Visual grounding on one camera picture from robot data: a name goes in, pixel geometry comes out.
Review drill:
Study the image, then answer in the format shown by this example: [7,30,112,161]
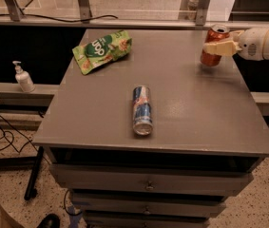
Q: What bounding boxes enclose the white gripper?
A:
[202,28,269,61]

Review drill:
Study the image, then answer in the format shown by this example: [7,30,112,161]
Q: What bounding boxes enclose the red coke can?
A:
[201,24,230,67]

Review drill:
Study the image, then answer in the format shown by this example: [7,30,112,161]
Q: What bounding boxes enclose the green rice chip bag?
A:
[72,30,132,75]

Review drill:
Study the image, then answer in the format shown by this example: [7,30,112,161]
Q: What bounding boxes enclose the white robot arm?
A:
[203,28,269,61]

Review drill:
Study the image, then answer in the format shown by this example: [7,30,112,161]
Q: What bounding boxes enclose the blue silver energy drink can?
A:
[132,85,153,136]

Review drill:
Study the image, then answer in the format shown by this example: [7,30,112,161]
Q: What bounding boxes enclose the grey drawer cabinet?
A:
[34,30,269,228]

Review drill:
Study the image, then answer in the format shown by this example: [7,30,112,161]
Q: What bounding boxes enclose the white pump dispenser bottle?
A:
[12,61,35,92]

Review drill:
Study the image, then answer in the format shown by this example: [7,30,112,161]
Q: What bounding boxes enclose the black stand leg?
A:
[24,146,44,200]

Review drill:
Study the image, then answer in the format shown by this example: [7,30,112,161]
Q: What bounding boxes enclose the black shoe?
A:
[37,214,60,228]

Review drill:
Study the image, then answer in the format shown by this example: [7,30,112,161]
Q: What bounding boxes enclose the black floor cables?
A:
[0,93,51,166]

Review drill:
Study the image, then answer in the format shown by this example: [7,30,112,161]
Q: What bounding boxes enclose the black cable on ledge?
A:
[0,0,119,24]

